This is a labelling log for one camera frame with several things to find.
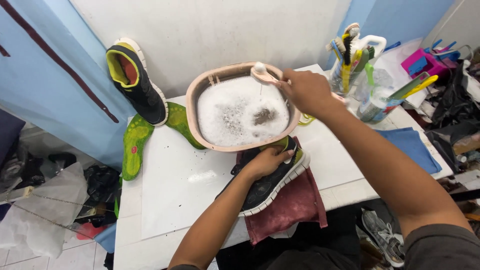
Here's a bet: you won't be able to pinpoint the crumpled clear plastic bottle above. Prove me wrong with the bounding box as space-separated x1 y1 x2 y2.
354 68 394 102

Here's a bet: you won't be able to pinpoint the beige plastic basin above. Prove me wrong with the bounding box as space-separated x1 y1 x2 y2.
185 62 302 152

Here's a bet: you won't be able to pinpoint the white soapy water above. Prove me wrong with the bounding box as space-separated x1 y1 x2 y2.
196 76 290 148

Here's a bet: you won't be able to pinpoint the yellow brush handle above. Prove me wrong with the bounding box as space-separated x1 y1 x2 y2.
403 75 439 99

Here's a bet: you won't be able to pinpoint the green shoe insole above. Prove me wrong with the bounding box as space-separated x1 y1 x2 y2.
122 113 155 182
166 102 206 151

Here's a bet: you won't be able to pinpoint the grey sneaker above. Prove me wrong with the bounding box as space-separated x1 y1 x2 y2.
361 209 406 269

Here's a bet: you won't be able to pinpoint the person's dark grey sleeve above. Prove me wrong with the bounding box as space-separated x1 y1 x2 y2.
403 224 480 270

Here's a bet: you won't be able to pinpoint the green brush handle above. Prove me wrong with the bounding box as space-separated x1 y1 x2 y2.
388 72 431 101

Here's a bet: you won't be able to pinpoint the plastic bottle with blue label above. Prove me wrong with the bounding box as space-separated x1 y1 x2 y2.
356 88 404 123

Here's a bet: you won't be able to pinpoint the black sneaker with white sole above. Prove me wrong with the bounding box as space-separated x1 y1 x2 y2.
215 136 311 217
106 37 169 127

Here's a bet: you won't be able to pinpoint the black plastic bag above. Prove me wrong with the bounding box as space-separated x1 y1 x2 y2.
425 62 480 174

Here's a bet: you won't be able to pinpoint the maroon cloth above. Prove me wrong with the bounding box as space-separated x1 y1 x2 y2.
235 136 329 246

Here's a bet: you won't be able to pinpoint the pink plastic basket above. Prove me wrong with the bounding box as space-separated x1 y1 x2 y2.
400 48 451 79

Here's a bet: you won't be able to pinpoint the clear cup of brushes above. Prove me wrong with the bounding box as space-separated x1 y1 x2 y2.
325 22 376 96

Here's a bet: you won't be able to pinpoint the heap of black bags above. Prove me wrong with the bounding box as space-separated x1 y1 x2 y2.
77 164 121 228

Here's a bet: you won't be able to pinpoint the white plastic jug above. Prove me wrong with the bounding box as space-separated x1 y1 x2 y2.
352 34 387 58

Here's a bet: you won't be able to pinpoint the metal chain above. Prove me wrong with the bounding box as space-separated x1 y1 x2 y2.
5 190 115 241

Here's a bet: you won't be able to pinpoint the person's black trousers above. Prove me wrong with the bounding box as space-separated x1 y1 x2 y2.
215 204 362 270

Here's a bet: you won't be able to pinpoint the blue cloth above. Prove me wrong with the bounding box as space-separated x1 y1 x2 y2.
375 127 443 175

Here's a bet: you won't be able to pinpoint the person's left hand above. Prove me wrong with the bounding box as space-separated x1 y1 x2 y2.
243 144 296 182

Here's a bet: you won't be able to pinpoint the person's right hand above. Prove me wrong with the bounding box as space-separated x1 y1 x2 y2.
275 68 344 119

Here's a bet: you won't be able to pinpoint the clear plastic bag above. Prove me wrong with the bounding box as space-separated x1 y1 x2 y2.
0 162 89 259

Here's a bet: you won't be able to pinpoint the pink scrubbing brush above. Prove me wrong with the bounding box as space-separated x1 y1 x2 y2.
250 62 347 106

